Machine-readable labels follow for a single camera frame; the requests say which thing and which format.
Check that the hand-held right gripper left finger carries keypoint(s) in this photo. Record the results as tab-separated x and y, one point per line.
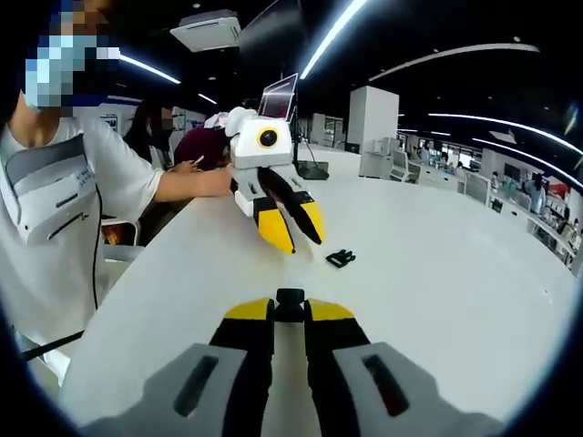
205	391

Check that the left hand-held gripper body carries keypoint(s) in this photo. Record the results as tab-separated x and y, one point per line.
255	152

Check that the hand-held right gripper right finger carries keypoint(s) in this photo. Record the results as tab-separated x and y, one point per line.
364	391

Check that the black pronged plastic buckle part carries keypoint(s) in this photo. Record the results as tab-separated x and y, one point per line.
339	259

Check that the black blocky plastic buckle part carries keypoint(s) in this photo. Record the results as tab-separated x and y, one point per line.
290	302

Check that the black laptop stand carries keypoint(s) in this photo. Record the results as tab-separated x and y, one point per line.
312	170

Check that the maroon cloth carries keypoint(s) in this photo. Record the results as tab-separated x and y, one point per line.
200	145

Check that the open laptop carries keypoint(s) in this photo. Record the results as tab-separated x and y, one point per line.
278	98

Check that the white mesh office chair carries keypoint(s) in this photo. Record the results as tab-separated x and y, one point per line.
401	165
476	186

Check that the dark hanging ceiling panel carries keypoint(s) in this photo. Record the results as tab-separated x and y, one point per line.
273	27

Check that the ceiling air conditioner unit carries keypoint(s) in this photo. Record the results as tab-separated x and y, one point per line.
205	29

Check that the grey white chest device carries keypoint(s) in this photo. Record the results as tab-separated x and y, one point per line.
45	182

